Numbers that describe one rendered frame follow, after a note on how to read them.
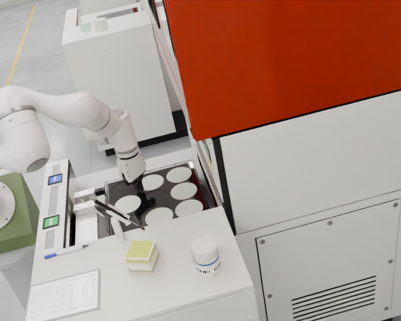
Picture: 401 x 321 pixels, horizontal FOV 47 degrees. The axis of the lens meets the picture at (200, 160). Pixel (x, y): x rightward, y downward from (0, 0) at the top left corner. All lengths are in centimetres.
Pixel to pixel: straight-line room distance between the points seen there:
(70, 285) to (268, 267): 73
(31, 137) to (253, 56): 62
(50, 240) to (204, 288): 58
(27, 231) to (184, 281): 73
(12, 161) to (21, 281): 87
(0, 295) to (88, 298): 168
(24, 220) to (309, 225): 103
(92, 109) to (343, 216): 96
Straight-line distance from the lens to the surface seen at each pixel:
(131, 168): 168
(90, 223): 175
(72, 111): 125
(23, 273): 200
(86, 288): 141
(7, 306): 294
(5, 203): 186
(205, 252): 125
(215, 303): 130
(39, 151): 123
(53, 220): 170
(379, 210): 181
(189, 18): 123
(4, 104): 127
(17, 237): 186
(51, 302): 142
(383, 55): 148
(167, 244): 144
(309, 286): 194
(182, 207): 165
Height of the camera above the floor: 195
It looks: 34 degrees down
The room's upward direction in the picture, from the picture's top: 12 degrees counter-clockwise
